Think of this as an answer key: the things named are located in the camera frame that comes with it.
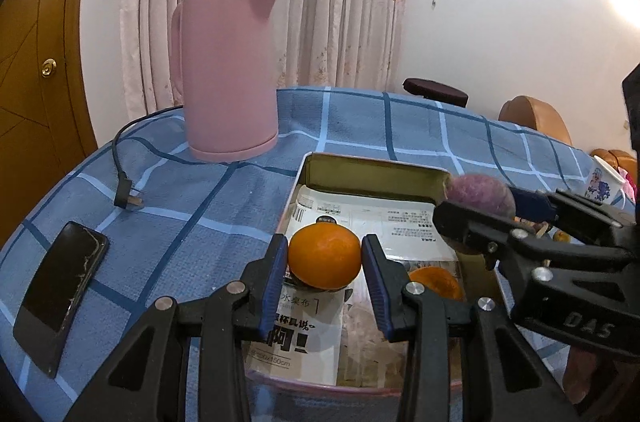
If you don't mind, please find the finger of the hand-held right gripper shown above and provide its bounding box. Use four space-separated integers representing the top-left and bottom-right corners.
432 200 637 272
509 187 640 249

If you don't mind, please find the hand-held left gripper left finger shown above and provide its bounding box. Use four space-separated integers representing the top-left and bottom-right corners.
62 232 291 422

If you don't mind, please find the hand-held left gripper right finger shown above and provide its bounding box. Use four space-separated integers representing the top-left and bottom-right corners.
361 234 585 422

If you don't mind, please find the purple sweet potato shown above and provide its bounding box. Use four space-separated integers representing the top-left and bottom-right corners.
444 173 517 254

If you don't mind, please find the orange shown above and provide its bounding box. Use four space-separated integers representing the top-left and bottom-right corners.
409 266 465 302
288 223 362 291

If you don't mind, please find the metal tin box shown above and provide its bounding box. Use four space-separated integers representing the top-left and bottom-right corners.
243 151 507 396

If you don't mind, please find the white cup with blue print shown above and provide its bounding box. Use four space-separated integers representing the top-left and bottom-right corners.
582 155 629 206

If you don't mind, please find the brown leather sofa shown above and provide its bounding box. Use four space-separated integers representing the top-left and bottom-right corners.
498 95 573 147

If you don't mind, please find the blue checked tablecloth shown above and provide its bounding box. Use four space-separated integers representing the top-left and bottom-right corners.
0 86 640 422

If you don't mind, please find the dark round stool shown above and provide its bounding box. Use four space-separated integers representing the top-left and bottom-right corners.
403 77 470 108

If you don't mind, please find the black smartphone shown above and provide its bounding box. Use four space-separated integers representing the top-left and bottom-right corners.
12 221 110 379

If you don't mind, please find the pink electric kettle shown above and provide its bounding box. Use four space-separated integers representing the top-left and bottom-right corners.
170 0 280 163

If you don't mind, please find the floral pink curtain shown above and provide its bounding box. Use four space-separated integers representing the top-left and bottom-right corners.
119 0 412 121

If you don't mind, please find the wooden door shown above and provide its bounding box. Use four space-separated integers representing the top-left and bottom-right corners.
0 0 102 249

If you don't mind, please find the black power cable with plug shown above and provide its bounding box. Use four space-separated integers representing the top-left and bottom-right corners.
112 104 187 212

